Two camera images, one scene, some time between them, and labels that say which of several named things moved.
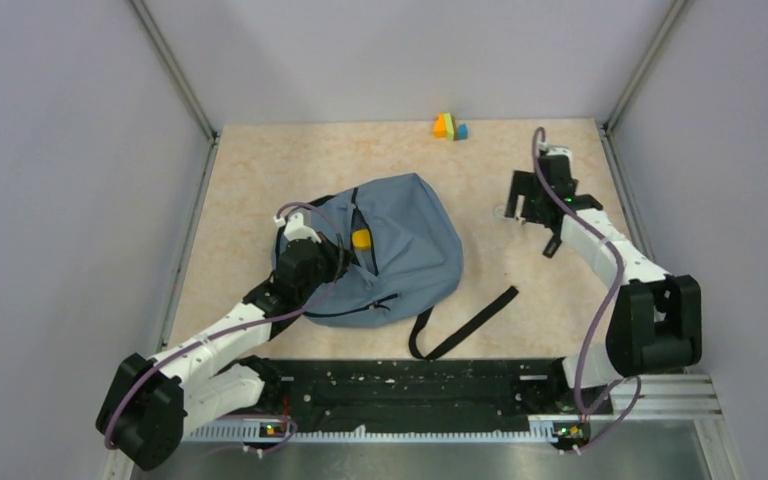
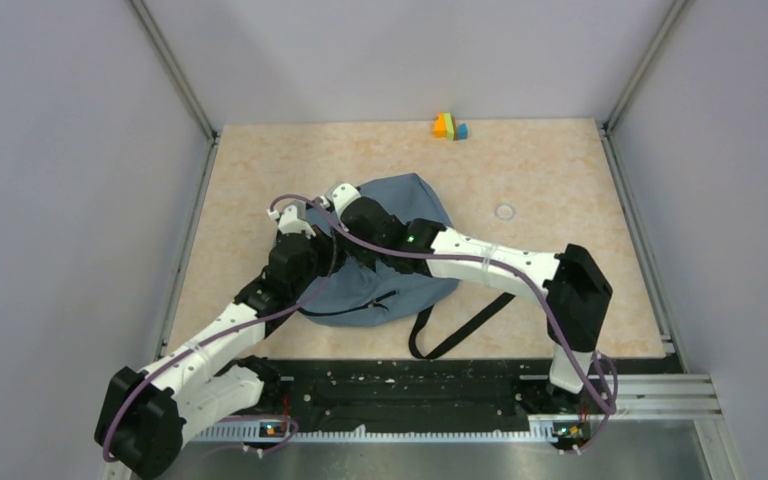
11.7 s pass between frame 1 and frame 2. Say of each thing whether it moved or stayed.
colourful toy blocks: stayed
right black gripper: moved
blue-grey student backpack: stayed
